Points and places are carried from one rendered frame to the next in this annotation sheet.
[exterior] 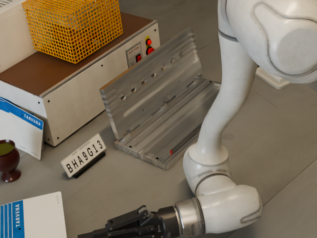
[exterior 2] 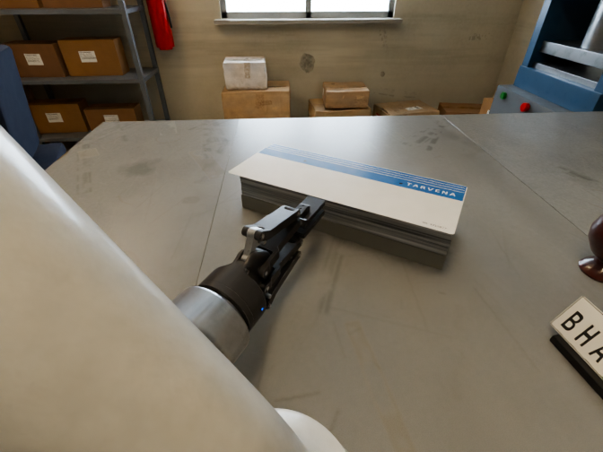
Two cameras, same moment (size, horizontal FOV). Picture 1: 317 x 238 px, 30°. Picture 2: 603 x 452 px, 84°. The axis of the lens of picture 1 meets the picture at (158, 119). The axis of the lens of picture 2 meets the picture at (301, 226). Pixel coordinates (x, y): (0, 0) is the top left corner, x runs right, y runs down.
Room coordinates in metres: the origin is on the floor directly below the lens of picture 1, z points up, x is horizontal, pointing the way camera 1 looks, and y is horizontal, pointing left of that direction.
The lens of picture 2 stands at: (1.22, -0.15, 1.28)
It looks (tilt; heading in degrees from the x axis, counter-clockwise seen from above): 36 degrees down; 127
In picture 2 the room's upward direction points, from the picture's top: straight up
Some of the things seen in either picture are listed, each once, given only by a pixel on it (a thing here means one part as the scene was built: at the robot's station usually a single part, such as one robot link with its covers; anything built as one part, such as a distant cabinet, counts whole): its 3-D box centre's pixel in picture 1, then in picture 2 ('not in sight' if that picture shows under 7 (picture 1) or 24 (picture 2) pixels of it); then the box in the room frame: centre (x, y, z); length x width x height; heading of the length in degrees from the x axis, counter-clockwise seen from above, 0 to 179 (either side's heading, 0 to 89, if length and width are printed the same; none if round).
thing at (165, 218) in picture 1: (158, 225); (244, 285); (1.01, 0.03, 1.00); 0.09 x 0.07 x 0.08; 99
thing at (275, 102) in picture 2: not in sight; (257, 100); (-0.97, 2.14, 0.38); 0.60 x 0.40 x 0.26; 40
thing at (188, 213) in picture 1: (187, 218); (202, 333); (1.02, -0.04, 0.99); 0.09 x 0.06 x 0.09; 9
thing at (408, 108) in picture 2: not in sight; (403, 122); (0.10, 3.01, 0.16); 0.50 x 0.38 x 0.32; 51
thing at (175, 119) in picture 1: (183, 116); not in sight; (1.54, -0.08, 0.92); 0.44 x 0.21 x 0.04; 137
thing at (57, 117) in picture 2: not in sight; (62, 116); (-2.30, 1.00, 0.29); 0.42 x 0.18 x 0.25; 43
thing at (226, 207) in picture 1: (229, 205); not in sight; (1.05, -0.15, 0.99); 0.16 x 0.13 x 0.11; 99
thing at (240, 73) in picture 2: not in sight; (246, 73); (-1.04, 2.09, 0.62); 0.36 x 0.29 x 0.22; 40
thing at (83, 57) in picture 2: not in sight; (95, 56); (-1.95, 1.29, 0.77); 0.42 x 0.17 x 0.26; 42
